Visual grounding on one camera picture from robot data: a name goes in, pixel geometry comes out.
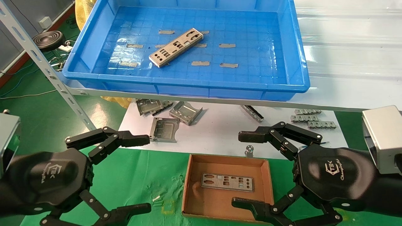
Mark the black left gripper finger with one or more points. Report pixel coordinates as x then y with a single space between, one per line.
125 213
125 139

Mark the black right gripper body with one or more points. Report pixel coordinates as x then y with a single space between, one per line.
339 175

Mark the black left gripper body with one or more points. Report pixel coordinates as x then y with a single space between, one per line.
47 179

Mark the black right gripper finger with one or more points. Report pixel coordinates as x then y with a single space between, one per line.
276 133
260 213

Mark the silver io shield plate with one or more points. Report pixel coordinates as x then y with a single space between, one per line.
176 47
226 182

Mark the shallow cardboard box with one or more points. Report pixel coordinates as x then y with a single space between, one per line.
207 204

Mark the blue plastic tray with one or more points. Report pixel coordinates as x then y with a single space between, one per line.
260 72

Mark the silver comb shaped part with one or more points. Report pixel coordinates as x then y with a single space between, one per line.
322 125
307 111
303 118

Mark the silver binder clip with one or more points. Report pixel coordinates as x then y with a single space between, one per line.
249 148

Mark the small white paper scrap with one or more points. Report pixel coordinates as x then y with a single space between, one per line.
156 198

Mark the white power strip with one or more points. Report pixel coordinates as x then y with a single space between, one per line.
66 48

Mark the black round stool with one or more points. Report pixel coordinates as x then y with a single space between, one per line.
48 39

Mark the silver toothed metal rail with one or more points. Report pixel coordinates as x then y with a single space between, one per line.
252 113

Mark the dark grey metal frame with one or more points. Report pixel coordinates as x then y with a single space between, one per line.
165 130

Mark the grey slotted angle post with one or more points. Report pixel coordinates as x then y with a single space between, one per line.
78 111

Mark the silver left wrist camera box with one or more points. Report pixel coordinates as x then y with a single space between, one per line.
9 138

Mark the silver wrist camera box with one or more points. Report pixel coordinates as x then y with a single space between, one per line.
383 138
9 138

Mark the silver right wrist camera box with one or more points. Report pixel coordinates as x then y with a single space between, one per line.
383 138

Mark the silver metal tray bracket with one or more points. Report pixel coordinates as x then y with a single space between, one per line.
185 111

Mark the white wall box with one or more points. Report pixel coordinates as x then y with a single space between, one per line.
45 22

